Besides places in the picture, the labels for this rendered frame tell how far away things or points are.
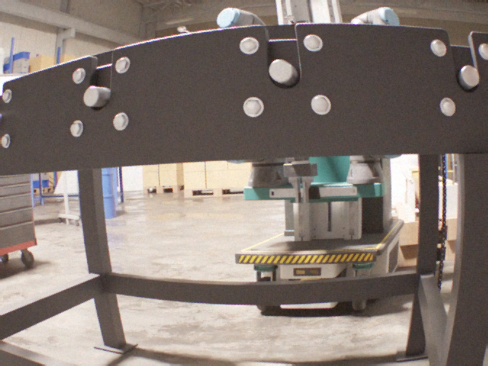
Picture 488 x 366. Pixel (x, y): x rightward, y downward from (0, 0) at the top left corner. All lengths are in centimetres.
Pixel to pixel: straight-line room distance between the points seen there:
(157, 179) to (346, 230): 923
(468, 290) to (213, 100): 48
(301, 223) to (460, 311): 199
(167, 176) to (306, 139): 1086
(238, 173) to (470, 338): 924
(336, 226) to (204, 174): 744
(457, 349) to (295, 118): 45
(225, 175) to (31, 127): 906
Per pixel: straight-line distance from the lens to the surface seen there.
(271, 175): 249
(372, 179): 235
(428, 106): 74
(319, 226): 269
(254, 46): 75
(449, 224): 329
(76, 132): 86
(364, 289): 172
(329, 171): 256
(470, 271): 75
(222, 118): 76
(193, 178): 1004
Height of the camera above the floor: 75
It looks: 3 degrees down
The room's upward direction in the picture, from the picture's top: 3 degrees counter-clockwise
